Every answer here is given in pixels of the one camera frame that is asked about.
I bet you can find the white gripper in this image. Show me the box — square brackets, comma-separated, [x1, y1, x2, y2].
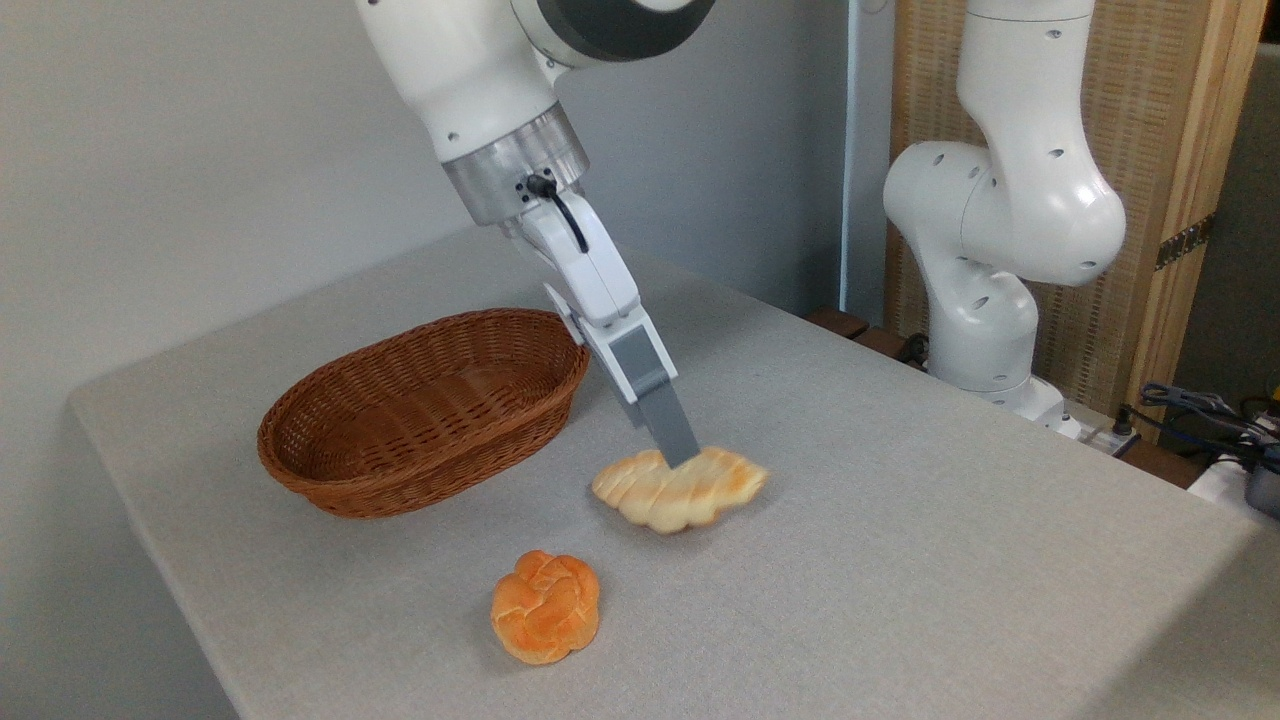
[503, 192, 701, 470]

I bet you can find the long braided bread loaf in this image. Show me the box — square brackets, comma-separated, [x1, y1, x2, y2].
[591, 446, 770, 535]

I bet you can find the round knotted bread roll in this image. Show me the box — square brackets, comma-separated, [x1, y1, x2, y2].
[490, 549, 601, 666]

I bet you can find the brown wicker basket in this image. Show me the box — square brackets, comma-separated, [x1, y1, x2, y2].
[257, 307, 591, 519]

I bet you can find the brass hinge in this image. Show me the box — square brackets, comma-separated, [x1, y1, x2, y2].
[1155, 213, 1217, 272]

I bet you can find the grey metal object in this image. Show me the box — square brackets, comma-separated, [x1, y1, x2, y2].
[1244, 445, 1280, 521]

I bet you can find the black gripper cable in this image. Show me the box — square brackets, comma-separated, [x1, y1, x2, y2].
[525, 174, 591, 254]

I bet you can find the blue-grey cable bundle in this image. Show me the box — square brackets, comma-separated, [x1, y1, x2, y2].
[1138, 380, 1280, 453]

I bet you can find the woven screen with wooden frame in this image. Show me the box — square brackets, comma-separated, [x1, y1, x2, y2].
[885, 0, 1271, 443]

